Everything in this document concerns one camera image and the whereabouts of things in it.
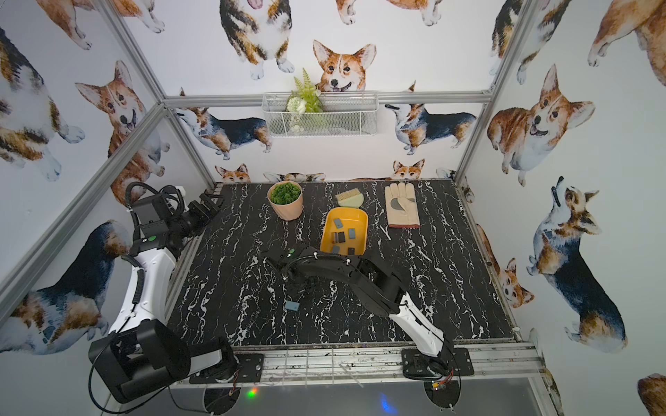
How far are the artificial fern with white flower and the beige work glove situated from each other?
1.62 ft

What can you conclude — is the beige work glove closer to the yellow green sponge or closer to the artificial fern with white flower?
the yellow green sponge

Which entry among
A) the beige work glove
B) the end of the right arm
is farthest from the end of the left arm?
the beige work glove

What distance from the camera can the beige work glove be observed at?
3.57 ft

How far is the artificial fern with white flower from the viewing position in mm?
814

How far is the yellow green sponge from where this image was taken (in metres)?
1.16
